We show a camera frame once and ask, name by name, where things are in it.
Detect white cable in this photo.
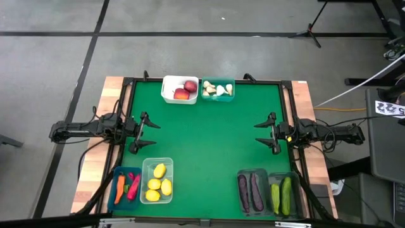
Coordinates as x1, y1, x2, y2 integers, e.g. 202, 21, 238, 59
314, 53, 405, 108

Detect green table mat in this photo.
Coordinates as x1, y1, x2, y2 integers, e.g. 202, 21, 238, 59
121, 80, 292, 220

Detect smoky grey plastic bin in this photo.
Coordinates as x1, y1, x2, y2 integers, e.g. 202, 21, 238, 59
268, 171, 305, 220
237, 168, 275, 217

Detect black tripod stand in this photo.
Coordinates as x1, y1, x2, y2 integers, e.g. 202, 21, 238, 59
287, 0, 330, 49

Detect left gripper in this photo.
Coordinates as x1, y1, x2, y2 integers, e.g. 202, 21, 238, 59
125, 111, 161, 155

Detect orange carrot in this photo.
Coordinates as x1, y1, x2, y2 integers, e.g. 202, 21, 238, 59
113, 173, 127, 205

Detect dark grey cabinet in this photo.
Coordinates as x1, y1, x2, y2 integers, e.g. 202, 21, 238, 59
365, 88, 405, 184

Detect dark purple carrot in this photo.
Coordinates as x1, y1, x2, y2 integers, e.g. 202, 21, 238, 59
237, 174, 251, 214

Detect white number tag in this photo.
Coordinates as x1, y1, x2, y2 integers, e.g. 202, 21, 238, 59
375, 99, 405, 120

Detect white plastic bin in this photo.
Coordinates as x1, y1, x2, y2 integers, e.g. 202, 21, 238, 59
160, 75, 200, 105

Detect long dark green cucumber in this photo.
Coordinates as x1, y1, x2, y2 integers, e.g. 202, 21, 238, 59
280, 176, 293, 217

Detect black power cable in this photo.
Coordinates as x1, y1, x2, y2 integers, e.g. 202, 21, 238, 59
77, 139, 107, 182

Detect person's shoe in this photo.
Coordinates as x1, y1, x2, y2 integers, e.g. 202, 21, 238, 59
383, 42, 405, 61

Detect large red yellow apple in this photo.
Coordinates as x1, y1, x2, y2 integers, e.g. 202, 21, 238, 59
173, 87, 191, 101

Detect magenta chili pepper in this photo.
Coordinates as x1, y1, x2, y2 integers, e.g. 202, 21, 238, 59
127, 174, 142, 201

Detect black cable conduit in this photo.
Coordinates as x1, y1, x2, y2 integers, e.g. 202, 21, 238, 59
290, 160, 337, 222
75, 170, 115, 216

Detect translucent teal plastic bin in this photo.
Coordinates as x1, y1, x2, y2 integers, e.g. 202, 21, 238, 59
201, 77, 236, 103

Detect black desk leg frame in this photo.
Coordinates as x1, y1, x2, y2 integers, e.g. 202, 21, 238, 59
344, 0, 405, 87

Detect clear plastic bin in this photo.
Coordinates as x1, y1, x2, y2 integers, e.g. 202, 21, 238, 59
139, 157, 175, 205

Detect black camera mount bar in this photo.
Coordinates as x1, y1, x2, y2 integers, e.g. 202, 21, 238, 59
0, 212, 113, 228

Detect purple eggplants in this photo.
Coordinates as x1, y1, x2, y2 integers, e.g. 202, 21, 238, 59
249, 172, 265, 212

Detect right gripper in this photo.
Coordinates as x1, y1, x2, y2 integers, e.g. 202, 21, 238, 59
253, 111, 297, 155

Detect black aluminium table frame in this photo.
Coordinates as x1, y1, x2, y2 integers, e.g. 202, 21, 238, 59
120, 75, 301, 221

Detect grey floor bracket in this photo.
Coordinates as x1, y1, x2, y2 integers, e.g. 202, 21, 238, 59
0, 134, 25, 149

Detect dark blue plastic bin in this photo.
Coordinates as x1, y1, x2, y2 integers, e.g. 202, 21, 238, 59
106, 167, 142, 212

